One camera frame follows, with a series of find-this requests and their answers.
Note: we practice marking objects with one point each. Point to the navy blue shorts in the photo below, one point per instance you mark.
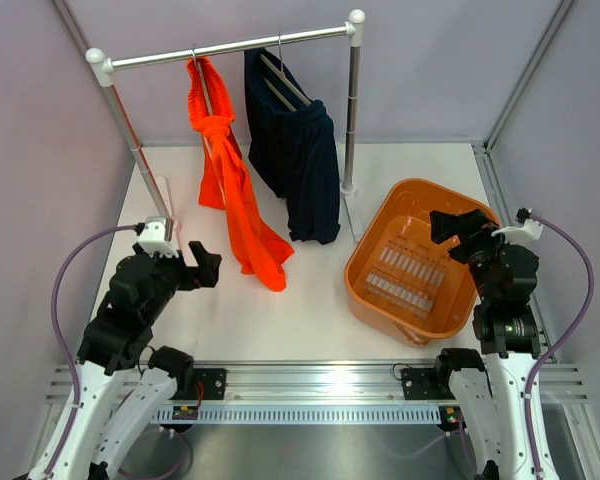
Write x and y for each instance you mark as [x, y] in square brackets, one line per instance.
[295, 155]

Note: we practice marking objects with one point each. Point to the beige hanger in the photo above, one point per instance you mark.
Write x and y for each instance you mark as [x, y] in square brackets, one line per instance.
[279, 81]
[208, 107]

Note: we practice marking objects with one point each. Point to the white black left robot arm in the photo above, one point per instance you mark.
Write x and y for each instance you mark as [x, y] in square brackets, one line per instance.
[95, 430]

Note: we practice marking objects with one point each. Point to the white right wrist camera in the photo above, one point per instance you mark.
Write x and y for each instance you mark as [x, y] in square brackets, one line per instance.
[526, 230]

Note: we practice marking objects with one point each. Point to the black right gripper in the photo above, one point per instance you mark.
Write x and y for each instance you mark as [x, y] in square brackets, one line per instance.
[470, 225]

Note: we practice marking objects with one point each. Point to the white slotted cable duct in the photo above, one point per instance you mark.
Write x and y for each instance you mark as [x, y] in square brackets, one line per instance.
[299, 415]

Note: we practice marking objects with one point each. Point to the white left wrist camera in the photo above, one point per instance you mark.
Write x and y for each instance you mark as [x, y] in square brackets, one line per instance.
[156, 237]

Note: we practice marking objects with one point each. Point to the orange plastic basket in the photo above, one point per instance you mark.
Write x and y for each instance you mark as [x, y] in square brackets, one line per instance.
[400, 282]

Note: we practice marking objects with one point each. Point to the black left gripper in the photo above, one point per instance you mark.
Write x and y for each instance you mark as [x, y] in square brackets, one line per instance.
[208, 265]

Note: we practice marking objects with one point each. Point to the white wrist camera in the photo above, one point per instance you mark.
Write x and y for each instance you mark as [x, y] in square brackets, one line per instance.
[156, 237]
[526, 230]

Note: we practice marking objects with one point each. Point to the silver clothes rack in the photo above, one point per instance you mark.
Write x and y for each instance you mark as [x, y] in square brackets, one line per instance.
[104, 67]

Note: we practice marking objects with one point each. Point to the orange mesh shorts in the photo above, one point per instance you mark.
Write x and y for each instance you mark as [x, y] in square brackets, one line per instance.
[226, 184]

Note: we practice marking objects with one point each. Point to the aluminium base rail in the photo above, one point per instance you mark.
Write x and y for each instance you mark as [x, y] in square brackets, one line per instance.
[338, 382]

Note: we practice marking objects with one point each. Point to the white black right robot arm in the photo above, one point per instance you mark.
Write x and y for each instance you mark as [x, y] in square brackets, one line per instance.
[496, 386]

